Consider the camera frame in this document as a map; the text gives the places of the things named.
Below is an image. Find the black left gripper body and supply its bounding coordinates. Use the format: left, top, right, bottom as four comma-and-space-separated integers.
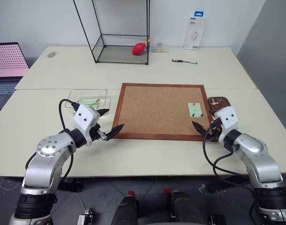
88, 123, 108, 143

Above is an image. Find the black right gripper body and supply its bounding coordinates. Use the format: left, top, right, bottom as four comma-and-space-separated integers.
207, 118, 224, 141

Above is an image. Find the dark brown wooden dish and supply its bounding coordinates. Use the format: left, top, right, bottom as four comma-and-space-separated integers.
207, 95, 232, 113

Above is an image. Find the clear plastic tray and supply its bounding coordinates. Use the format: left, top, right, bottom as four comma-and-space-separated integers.
67, 89, 112, 109

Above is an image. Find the black marker pen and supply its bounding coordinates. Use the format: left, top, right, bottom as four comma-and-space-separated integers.
171, 59, 199, 65

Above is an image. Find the black-framed glass box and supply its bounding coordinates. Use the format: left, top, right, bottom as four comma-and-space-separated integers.
73, 0, 151, 65

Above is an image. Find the red rubber air blower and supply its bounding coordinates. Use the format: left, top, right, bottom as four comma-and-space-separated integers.
132, 37, 153, 56

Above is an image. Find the dark rounded shape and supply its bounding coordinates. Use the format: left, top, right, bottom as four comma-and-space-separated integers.
168, 191, 208, 225
111, 195, 140, 225

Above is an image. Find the small clear plastic box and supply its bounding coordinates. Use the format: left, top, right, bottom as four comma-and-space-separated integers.
150, 43, 170, 53

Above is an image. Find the white charger package box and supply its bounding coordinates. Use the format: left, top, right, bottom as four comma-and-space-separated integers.
183, 10, 207, 50

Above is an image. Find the grey partition panel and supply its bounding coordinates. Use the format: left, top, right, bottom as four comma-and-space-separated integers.
235, 0, 286, 141

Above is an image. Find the laptop with pink screen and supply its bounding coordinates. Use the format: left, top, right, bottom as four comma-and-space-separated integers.
0, 42, 30, 120

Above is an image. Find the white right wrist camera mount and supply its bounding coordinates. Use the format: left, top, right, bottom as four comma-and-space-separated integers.
214, 105, 239, 136

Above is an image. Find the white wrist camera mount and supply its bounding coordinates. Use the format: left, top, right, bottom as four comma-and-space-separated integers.
214, 105, 239, 136
72, 104, 101, 146

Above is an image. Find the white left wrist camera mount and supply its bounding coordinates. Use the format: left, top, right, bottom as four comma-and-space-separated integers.
72, 104, 101, 146

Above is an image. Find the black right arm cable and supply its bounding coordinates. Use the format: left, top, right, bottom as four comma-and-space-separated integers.
203, 126, 259, 218

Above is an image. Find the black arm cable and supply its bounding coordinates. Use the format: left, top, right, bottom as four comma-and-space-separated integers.
203, 126, 259, 218
24, 98, 79, 186

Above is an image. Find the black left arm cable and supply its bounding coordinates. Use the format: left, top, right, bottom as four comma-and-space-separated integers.
24, 98, 79, 186

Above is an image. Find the cork board with wooden frame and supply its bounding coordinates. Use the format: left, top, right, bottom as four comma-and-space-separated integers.
111, 82, 220, 142

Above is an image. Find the white floor cable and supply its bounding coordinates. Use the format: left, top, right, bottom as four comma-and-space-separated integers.
0, 177, 19, 195

